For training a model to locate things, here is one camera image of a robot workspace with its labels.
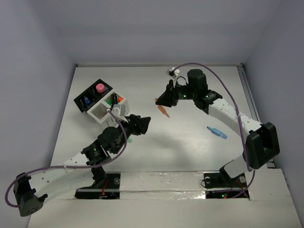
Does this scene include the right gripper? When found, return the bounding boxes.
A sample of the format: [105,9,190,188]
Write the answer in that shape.
[155,79,197,107]

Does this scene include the pink-capped clear pencil tube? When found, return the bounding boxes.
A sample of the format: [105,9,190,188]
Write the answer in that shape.
[95,83,105,94]

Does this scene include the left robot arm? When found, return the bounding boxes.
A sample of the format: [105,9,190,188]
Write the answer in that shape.
[11,112,151,217]

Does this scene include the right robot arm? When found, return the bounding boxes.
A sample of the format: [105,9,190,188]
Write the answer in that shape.
[155,67,280,186]

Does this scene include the white slotted organizer box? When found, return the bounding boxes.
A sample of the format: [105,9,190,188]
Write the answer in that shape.
[86,89,130,130]

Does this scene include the black slotted organizer box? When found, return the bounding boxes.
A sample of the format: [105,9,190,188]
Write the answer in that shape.
[74,79,113,112]

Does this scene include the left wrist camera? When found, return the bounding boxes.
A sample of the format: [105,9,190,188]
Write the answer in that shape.
[107,104,126,120]

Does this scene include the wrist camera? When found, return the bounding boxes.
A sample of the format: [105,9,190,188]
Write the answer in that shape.
[166,67,180,79]
[107,104,126,120]

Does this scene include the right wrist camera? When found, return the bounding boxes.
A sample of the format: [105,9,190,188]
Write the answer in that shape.
[166,67,180,79]

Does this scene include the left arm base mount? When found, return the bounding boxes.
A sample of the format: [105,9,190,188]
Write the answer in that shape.
[75,167,121,200]

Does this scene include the aluminium side rail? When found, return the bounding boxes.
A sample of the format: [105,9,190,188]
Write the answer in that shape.
[237,65,280,169]

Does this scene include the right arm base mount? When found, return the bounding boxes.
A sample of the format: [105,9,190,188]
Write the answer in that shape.
[200,168,249,199]

